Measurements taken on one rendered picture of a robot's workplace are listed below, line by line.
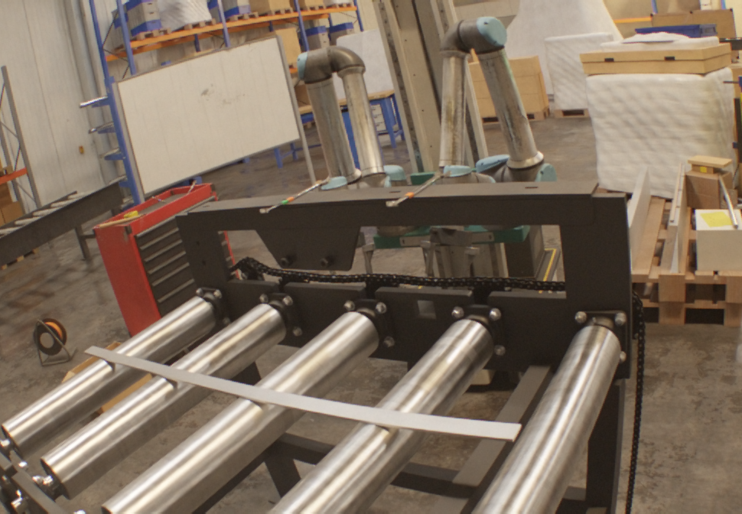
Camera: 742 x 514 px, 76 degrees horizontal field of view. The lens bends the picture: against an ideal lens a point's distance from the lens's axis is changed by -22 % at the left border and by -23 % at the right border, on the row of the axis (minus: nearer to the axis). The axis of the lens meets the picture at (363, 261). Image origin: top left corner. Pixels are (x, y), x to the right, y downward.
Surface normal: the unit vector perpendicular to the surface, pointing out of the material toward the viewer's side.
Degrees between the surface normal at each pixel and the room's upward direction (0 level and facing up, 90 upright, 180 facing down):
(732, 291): 90
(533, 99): 90
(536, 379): 0
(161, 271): 90
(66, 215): 90
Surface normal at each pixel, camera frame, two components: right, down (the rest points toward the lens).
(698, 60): -0.79, 0.37
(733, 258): -0.50, 0.40
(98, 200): 0.84, 0.00
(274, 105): 0.52, 0.18
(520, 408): -0.22, -0.92
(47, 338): 0.11, 0.32
